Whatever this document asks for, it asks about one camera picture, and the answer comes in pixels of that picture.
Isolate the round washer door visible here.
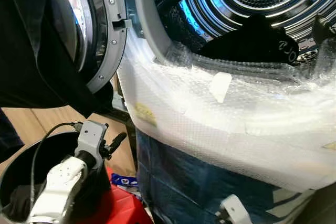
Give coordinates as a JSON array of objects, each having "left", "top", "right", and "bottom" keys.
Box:
[{"left": 50, "top": 0, "right": 132, "bottom": 94}]

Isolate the triangle warning sticker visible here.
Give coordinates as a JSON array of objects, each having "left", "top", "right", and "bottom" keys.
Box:
[{"left": 322, "top": 141, "right": 336, "bottom": 152}]

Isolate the grey rubber door gasket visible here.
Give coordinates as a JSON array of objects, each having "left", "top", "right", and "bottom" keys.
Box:
[{"left": 133, "top": 0, "right": 176, "bottom": 61}]

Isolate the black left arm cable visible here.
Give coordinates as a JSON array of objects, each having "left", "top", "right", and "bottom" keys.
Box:
[{"left": 30, "top": 121, "right": 83, "bottom": 199}]

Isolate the yellow washer sticker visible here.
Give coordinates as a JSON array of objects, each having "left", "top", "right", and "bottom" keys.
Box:
[{"left": 133, "top": 103, "right": 159, "bottom": 127}]

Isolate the red plastic stool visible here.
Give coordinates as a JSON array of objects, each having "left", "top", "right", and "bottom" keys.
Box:
[{"left": 78, "top": 167, "right": 153, "bottom": 224}]

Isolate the clear bubble wrap sheet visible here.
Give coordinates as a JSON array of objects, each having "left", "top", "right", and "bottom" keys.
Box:
[{"left": 117, "top": 39, "right": 336, "bottom": 191}]

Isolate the white tape patch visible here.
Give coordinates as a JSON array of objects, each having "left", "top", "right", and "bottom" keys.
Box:
[{"left": 208, "top": 71, "right": 233, "bottom": 103}]

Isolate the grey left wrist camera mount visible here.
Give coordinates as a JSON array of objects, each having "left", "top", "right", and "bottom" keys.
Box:
[{"left": 77, "top": 120, "right": 109, "bottom": 157}]

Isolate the blue and white packet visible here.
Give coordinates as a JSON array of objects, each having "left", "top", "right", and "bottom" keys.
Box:
[{"left": 111, "top": 174, "right": 140, "bottom": 191}]

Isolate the black round laundry bucket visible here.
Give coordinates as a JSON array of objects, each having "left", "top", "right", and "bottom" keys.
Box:
[{"left": 0, "top": 131, "right": 112, "bottom": 224}]

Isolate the front-load washing machine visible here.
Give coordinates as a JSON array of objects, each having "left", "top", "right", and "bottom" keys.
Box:
[{"left": 115, "top": 0, "right": 336, "bottom": 224}]

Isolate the black garment with white print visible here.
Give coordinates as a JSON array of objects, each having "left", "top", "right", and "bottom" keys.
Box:
[{"left": 199, "top": 14, "right": 300, "bottom": 67}]

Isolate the black drum paddle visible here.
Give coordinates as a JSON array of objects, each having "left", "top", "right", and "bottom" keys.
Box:
[
  {"left": 313, "top": 14, "right": 336, "bottom": 45},
  {"left": 156, "top": 0, "right": 195, "bottom": 21}
]

